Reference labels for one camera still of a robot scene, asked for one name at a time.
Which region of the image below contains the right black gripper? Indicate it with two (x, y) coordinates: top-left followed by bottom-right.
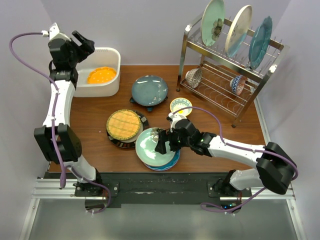
(154, 128), (192, 155)

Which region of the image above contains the mint green flower plate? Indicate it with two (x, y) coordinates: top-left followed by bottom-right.
(135, 127), (175, 167)

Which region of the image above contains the orange dotted scalloped plate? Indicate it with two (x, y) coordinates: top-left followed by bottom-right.
(87, 66), (117, 85)

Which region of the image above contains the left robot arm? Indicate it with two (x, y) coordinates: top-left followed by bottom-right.
(34, 30), (104, 196)

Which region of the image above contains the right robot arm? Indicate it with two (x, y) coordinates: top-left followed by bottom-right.
(154, 119), (297, 197)

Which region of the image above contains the white plastic bin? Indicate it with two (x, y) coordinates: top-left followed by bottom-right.
(74, 47), (121, 98)

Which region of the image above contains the blue dotted scalloped plate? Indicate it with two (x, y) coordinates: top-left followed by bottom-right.
(144, 150), (181, 172)

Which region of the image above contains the black patterned rim plate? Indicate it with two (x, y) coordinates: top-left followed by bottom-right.
(106, 110), (149, 149)

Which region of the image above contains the yellow teal patterned bowl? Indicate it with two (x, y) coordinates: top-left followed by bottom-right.
(169, 97), (193, 117)

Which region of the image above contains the woven straw round mat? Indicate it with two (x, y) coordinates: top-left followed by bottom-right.
(106, 109), (142, 141)

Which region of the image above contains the blue-grey blossom plate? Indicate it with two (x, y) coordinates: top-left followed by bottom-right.
(130, 75), (169, 107)

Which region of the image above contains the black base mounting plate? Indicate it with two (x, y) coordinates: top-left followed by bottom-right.
(74, 171), (253, 210)

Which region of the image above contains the brown patterned bowl in rack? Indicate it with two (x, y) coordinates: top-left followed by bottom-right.
(185, 68), (203, 89)

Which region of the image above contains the steel dish rack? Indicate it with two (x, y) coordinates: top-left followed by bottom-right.
(176, 16), (291, 129)

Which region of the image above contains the blue red bowl in rack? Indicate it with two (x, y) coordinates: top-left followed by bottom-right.
(229, 75), (248, 96)

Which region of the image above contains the mint flower plate in rack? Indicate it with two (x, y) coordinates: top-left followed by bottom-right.
(200, 0), (225, 47)

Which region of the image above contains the beige blue plate in rack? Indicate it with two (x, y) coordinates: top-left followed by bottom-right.
(224, 5), (253, 58)

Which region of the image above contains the teal scalloped plate in rack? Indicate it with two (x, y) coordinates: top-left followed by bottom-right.
(248, 16), (273, 70)

